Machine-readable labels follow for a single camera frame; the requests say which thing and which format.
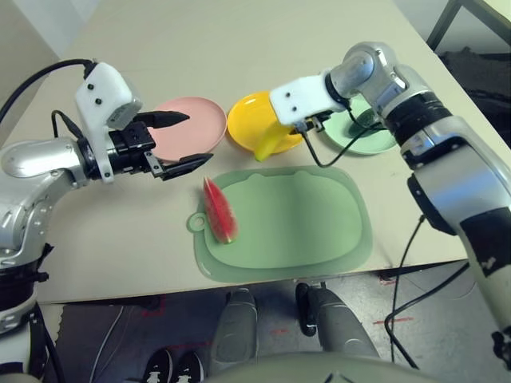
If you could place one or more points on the grey right robot leg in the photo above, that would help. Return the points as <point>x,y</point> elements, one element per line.
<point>339,319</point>

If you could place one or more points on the grey robot leg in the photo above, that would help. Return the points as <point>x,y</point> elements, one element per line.
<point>235,319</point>
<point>339,319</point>

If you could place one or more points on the dark metal frame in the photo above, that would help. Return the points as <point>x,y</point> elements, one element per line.
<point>437,30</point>

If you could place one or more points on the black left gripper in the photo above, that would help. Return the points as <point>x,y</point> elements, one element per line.
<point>131,147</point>

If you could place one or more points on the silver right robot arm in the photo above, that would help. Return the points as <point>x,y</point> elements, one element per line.
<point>439,131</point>

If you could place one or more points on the grey left robot leg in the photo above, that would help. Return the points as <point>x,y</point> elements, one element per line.
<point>235,319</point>

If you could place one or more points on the pink plastic plate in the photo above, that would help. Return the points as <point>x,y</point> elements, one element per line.
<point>191,135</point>

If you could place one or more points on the dark green toy avocado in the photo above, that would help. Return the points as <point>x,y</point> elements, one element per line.
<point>365,119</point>

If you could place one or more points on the black fabric heap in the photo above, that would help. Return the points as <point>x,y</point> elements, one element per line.
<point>479,68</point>

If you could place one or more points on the black sneaker white print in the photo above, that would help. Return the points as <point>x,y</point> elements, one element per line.
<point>189,369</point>
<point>157,367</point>

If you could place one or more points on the light green plastic plate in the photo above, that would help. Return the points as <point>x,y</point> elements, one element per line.
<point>367,147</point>

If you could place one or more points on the orange plastic plate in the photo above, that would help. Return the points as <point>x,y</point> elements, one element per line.
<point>247,119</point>

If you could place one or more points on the green silicone cutting board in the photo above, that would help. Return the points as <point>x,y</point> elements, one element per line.
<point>287,223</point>

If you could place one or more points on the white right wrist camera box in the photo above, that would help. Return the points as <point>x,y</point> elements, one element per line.
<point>303,97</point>

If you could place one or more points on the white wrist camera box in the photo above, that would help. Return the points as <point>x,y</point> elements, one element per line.
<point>303,97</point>
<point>100,88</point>

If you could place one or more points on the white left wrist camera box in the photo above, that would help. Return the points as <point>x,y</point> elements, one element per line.
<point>100,88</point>

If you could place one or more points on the red toy watermelon slice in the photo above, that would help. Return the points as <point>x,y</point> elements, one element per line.
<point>219,211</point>

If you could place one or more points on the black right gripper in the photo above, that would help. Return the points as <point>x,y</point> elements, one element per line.
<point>313,124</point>

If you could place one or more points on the yellow toy banana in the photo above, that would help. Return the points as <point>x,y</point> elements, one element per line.
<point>269,143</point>

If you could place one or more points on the grey robot torso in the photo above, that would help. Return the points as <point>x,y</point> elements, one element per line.
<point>299,371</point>

